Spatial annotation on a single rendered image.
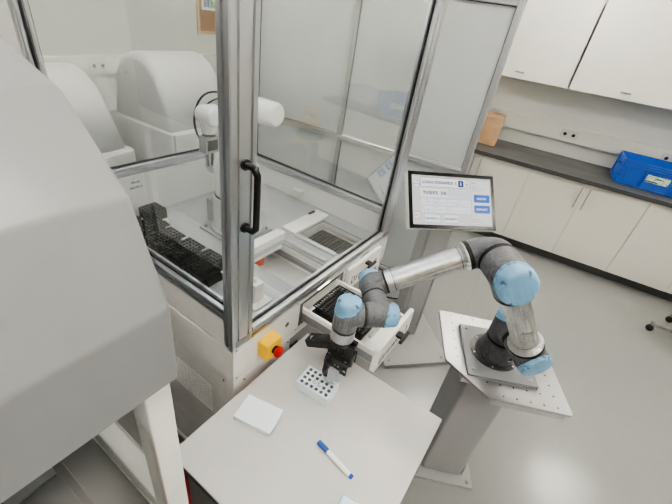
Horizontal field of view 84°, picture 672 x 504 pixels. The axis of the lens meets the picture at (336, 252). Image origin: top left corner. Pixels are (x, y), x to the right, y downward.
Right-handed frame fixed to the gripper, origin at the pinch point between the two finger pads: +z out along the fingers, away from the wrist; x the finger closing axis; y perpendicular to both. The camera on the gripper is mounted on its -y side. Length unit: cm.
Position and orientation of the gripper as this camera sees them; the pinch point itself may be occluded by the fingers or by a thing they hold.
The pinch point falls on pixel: (327, 375)
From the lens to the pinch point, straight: 133.1
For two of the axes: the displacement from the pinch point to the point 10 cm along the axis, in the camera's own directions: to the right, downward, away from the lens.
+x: 4.9, -4.2, 7.7
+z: -1.4, 8.3, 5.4
